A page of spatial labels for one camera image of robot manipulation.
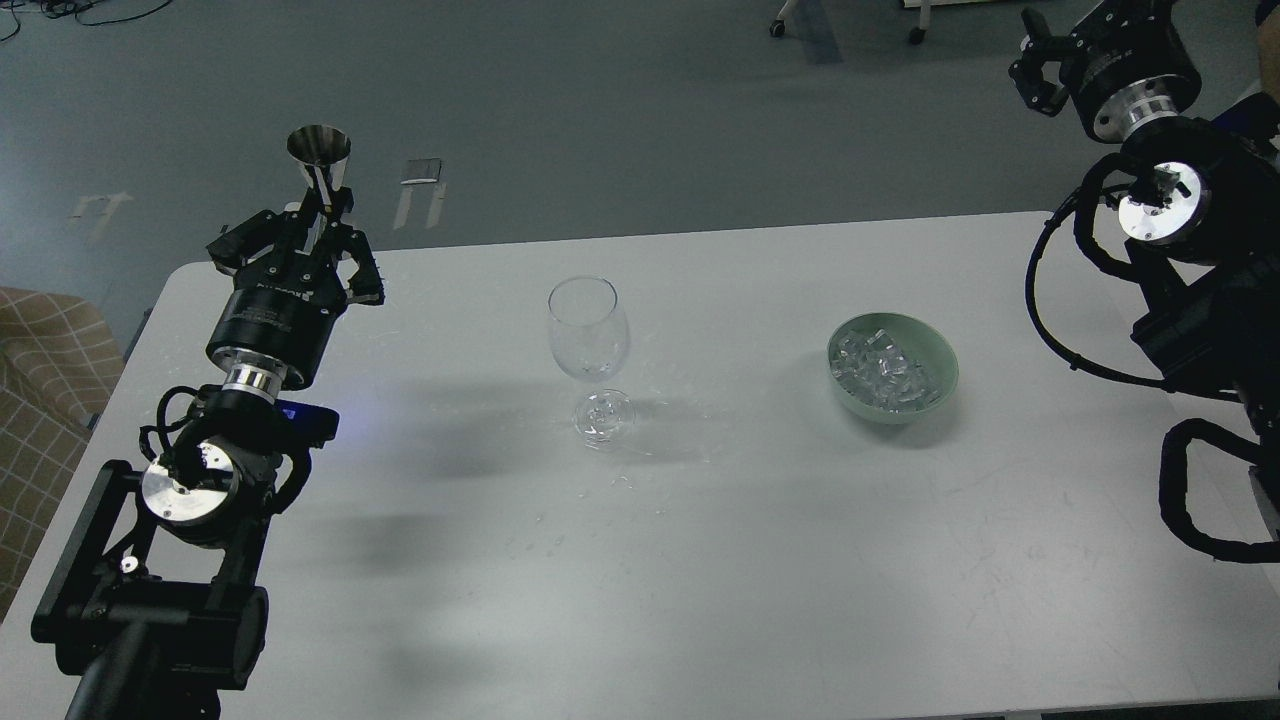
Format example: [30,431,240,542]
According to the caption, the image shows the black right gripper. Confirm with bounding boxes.
[1007,1,1202,143]

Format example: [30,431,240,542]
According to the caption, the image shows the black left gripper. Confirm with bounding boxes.
[205,188,387,391]

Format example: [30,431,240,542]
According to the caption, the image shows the steel cocktail jigger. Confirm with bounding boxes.
[284,124,355,246]

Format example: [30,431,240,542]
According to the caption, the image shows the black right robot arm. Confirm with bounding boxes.
[1009,1,1279,564]

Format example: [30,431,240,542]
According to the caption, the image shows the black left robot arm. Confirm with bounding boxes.
[29,184,385,719]

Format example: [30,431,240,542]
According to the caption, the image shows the clear wine glass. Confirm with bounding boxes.
[547,275,635,450]

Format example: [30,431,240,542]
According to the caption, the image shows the clear ice cubes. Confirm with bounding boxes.
[831,328,941,413]

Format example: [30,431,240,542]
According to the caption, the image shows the beige checkered chair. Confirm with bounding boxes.
[1,287,124,615]

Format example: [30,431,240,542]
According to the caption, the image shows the green bowl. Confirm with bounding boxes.
[826,313,960,425]

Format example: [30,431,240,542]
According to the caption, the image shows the black floor cables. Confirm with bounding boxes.
[0,0,173,44]

